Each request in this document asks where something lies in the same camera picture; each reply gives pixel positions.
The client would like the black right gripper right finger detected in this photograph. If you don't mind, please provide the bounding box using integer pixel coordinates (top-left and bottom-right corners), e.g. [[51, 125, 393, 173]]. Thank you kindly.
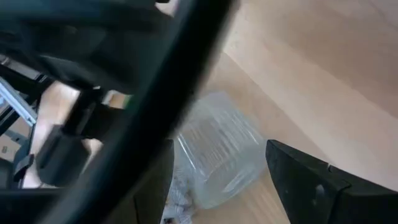
[[266, 139, 398, 224]]

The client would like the silver frame bracket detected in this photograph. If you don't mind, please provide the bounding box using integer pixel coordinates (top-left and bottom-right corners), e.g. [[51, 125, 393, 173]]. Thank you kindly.
[[0, 77, 39, 127]]

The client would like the white artificial daisy bunch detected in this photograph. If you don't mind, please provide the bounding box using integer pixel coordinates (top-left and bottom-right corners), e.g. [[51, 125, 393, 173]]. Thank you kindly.
[[160, 174, 195, 224]]

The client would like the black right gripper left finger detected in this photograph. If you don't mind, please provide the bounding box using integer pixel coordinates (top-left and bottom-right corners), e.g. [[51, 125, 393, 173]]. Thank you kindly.
[[0, 139, 175, 224]]

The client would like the clear ribbed glass vase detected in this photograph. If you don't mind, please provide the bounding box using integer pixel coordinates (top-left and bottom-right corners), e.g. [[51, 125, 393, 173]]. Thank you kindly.
[[173, 91, 269, 210]]

